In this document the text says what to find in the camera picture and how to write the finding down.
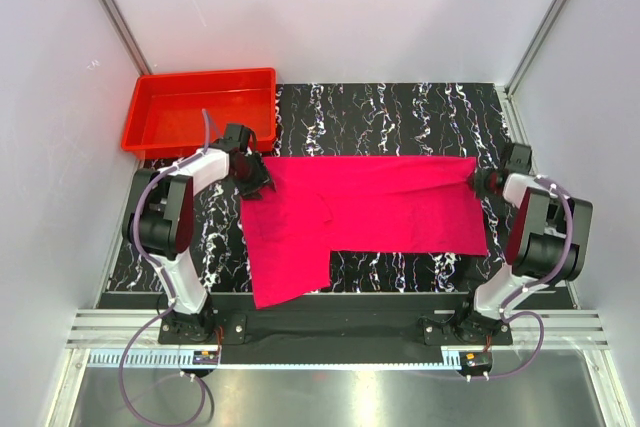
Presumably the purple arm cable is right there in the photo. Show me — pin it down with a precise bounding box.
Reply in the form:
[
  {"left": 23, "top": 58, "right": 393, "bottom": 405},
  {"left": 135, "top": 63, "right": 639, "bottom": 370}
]
[
  {"left": 118, "top": 107, "right": 221, "bottom": 423},
  {"left": 469, "top": 174, "right": 576, "bottom": 382}
]

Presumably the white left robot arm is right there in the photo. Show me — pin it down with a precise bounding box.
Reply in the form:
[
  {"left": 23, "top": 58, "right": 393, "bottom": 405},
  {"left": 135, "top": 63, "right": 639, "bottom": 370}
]
[{"left": 122, "top": 121, "right": 275, "bottom": 343}]

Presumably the red plastic bin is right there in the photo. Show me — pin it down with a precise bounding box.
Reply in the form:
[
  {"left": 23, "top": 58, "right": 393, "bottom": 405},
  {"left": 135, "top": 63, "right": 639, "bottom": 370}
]
[{"left": 121, "top": 68, "right": 276, "bottom": 160}]

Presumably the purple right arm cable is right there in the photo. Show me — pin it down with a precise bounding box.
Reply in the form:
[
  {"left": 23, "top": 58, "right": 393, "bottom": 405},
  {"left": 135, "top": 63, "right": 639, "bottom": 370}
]
[{"left": 469, "top": 174, "right": 576, "bottom": 382}]

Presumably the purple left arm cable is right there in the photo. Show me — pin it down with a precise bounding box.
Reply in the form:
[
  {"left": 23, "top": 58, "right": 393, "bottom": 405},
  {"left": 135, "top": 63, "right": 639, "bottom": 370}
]
[{"left": 118, "top": 107, "right": 221, "bottom": 423}]

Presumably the right orange connector board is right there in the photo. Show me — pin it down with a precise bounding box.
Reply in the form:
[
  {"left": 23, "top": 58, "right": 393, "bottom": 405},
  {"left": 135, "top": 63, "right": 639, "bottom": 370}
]
[{"left": 462, "top": 351, "right": 493, "bottom": 370}]

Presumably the left orange connector board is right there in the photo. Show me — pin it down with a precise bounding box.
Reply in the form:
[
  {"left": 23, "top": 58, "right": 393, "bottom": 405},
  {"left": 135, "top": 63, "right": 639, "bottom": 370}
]
[{"left": 192, "top": 350, "right": 220, "bottom": 365}]

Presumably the white slotted cable duct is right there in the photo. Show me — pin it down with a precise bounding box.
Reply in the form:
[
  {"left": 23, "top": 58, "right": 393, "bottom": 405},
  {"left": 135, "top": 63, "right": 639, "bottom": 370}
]
[{"left": 88, "top": 348, "right": 462, "bottom": 371}]

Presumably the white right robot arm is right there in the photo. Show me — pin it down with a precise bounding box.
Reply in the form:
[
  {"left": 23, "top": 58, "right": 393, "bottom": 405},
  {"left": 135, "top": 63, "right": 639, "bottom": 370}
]
[{"left": 450, "top": 142, "right": 593, "bottom": 344}]

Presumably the pink t shirt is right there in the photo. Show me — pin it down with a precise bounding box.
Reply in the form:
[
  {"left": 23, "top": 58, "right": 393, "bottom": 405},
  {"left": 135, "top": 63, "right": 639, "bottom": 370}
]
[{"left": 241, "top": 156, "right": 488, "bottom": 309}]

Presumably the orange connector board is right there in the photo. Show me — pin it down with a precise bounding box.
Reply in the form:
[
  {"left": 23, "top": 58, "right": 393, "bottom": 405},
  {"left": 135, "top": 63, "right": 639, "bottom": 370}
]
[
  {"left": 462, "top": 351, "right": 493, "bottom": 370},
  {"left": 192, "top": 350, "right": 220, "bottom": 365}
]

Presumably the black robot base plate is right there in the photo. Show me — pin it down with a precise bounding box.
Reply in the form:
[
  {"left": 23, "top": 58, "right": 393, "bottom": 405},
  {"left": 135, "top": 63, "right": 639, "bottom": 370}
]
[{"left": 159, "top": 293, "right": 512, "bottom": 367}]

